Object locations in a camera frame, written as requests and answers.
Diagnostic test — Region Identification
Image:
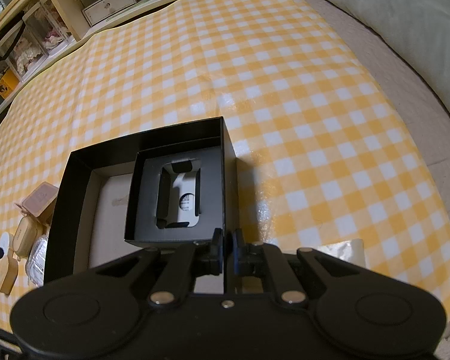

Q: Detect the small black insert box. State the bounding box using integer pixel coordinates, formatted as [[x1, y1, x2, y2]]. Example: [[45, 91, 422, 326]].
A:
[[124, 145, 225, 249]]

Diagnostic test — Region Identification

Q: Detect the large black cardboard box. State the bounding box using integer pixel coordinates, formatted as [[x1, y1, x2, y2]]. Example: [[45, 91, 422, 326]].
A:
[[44, 117, 239, 293]]

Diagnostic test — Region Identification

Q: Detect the clear plastic packet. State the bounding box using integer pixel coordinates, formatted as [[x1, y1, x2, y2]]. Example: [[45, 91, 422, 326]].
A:
[[25, 235, 49, 287]]

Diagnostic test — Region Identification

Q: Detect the pink square compact case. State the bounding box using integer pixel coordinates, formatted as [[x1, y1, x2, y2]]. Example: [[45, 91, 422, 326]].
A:
[[15, 181, 58, 220]]

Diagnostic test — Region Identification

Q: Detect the beige oval compact case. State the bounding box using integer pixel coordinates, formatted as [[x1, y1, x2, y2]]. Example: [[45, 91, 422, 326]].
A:
[[12, 216, 44, 258]]

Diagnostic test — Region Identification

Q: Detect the white round pad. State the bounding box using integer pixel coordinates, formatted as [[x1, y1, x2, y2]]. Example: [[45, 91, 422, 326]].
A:
[[0, 232, 14, 254]]

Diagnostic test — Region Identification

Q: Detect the yellow white checkered cloth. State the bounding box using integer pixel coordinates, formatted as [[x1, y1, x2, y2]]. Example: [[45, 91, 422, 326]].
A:
[[0, 0, 450, 318]]

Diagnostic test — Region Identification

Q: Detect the beige mattress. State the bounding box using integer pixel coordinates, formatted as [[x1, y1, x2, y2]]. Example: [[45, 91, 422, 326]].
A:
[[284, 0, 450, 338]]

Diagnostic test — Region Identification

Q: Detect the white small drawer box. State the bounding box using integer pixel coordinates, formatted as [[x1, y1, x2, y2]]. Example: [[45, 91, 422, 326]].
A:
[[82, 0, 137, 26]]

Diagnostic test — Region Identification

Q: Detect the yellow package on shelf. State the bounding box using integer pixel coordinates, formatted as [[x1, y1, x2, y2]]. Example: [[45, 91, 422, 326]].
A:
[[0, 68, 19, 99]]

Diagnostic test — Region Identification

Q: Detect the clear storage bin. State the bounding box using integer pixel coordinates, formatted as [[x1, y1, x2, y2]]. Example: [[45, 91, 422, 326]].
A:
[[10, 0, 72, 80]]

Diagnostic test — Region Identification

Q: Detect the grey pillow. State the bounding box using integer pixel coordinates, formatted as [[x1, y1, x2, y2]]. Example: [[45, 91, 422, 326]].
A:
[[328, 0, 450, 112]]

